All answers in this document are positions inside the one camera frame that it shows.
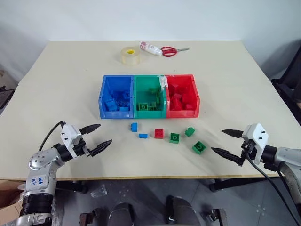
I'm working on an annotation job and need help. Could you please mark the red handled scissors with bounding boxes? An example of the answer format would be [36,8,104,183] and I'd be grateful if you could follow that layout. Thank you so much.
[160,46,190,58]

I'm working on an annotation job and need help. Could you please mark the white glue bottle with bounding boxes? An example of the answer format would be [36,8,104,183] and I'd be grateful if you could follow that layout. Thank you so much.
[139,41,164,57]

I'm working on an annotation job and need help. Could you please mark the green plastic bin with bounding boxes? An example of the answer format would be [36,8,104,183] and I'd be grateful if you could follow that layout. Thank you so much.
[132,75,168,119]

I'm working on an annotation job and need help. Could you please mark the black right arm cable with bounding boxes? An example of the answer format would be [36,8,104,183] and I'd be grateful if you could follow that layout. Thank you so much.
[246,158,301,223]

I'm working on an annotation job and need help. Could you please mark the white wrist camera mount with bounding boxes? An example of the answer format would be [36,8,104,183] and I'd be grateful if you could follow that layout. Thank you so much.
[242,122,271,165]
[60,124,82,159]

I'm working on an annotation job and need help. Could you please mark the blue plastic bin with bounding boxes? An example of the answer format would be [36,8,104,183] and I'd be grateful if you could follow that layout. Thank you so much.
[98,75,135,119]

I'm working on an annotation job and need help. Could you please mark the brown cardboard box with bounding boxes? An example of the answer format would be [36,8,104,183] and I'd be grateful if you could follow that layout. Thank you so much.
[0,179,27,222]

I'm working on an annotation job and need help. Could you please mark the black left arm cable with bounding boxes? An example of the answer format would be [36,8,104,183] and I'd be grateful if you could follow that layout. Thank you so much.
[38,121,66,152]

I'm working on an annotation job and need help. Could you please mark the red plastic bin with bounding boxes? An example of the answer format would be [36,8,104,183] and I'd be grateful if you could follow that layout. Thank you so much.
[163,74,201,119]

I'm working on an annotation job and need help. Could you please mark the dark rounded shape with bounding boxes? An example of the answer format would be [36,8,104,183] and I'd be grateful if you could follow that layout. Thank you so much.
[165,195,201,226]
[110,202,135,226]

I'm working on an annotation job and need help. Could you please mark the dark background equipment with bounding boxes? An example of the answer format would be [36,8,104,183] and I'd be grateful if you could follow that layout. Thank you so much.
[0,63,17,115]

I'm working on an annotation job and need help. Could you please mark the clear tape roll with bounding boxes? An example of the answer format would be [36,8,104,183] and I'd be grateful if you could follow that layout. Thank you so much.
[120,46,141,66]

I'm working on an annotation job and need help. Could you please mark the translucent blue toy brick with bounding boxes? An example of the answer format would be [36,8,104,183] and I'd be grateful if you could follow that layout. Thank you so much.
[114,91,130,104]

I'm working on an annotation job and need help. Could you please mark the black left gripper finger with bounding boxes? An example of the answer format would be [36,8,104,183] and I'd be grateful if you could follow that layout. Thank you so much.
[90,139,114,157]
[79,123,102,136]

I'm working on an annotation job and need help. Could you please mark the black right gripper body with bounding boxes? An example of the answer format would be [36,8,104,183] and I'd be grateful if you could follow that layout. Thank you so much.
[238,140,256,167]

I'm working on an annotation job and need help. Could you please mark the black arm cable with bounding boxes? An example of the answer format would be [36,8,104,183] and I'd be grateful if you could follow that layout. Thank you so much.
[246,158,301,223]
[38,121,66,152]

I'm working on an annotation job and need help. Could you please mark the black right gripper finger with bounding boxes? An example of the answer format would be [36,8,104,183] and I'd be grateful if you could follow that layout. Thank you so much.
[221,129,244,138]
[211,146,242,166]

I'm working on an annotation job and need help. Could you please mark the black table foot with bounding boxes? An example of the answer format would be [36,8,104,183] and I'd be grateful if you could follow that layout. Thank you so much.
[55,180,89,195]
[209,177,281,193]

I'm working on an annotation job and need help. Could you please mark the clear plastic bag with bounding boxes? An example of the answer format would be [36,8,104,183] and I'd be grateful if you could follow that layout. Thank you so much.
[90,184,109,198]

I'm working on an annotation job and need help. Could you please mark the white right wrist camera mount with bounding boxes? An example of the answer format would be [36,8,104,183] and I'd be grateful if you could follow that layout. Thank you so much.
[242,122,271,165]

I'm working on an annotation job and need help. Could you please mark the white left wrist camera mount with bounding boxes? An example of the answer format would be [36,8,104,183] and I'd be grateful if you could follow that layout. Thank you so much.
[60,124,82,159]

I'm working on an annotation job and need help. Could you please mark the black chair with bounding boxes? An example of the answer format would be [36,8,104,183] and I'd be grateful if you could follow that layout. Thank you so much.
[270,38,301,112]

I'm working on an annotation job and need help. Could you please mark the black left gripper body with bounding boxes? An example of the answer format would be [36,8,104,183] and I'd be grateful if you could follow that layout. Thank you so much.
[73,138,94,158]

